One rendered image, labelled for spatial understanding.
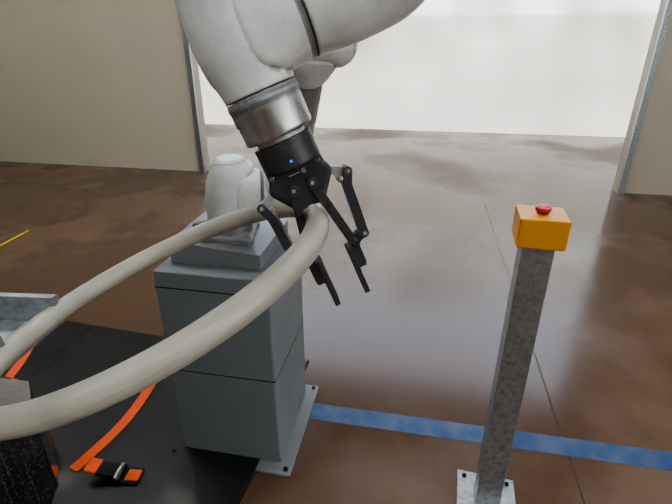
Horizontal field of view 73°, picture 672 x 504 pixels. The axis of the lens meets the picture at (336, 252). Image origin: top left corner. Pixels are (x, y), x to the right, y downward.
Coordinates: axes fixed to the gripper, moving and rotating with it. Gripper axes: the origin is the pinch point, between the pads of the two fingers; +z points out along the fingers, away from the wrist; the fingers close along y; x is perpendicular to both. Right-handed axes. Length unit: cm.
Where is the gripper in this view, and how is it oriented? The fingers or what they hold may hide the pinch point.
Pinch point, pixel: (342, 275)
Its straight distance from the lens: 63.6
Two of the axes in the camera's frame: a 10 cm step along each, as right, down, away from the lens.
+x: 1.3, 3.2, -9.4
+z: 3.8, 8.6, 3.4
